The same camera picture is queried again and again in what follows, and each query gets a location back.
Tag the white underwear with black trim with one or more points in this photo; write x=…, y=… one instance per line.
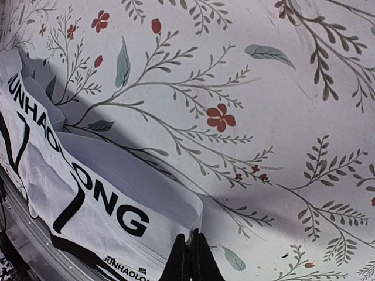
x=101, y=204

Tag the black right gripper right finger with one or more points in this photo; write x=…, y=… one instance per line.
x=203, y=264

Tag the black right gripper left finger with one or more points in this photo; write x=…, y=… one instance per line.
x=177, y=267

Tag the floral patterned table mat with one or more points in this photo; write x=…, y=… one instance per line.
x=263, y=109

